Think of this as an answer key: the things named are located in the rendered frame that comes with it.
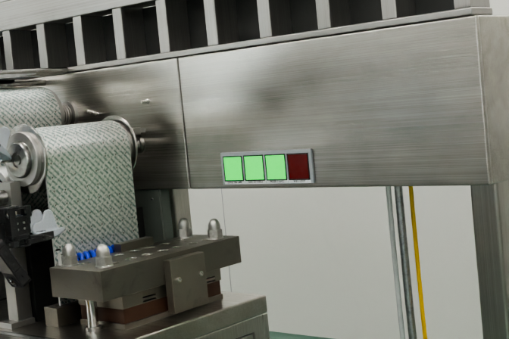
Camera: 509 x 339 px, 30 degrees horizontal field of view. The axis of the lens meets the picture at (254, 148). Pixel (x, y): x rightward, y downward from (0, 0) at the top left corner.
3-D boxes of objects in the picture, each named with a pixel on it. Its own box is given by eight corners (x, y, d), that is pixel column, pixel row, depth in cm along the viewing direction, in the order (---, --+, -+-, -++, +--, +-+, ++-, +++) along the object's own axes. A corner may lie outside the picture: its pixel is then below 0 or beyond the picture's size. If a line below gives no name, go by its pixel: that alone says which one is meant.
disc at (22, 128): (8, 194, 206) (0, 126, 205) (10, 194, 206) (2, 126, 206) (50, 192, 196) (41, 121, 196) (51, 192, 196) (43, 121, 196)
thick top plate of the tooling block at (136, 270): (52, 297, 193) (48, 267, 192) (191, 259, 223) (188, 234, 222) (103, 302, 182) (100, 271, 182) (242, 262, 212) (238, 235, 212)
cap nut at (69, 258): (57, 266, 192) (54, 244, 192) (71, 263, 195) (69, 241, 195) (68, 267, 190) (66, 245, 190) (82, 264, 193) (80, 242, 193)
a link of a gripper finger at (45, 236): (57, 231, 193) (20, 238, 187) (58, 237, 193) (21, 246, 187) (44, 230, 197) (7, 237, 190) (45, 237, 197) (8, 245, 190)
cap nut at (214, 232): (204, 239, 211) (201, 219, 211) (215, 237, 214) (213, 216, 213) (215, 240, 208) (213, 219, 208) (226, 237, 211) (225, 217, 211)
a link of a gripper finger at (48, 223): (70, 206, 198) (32, 213, 191) (73, 234, 198) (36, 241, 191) (61, 206, 200) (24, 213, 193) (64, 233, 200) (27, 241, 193)
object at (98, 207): (54, 266, 198) (45, 178, 198) (138, 246, 216) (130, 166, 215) (56, 266, 198) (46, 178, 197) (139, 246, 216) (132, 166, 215)
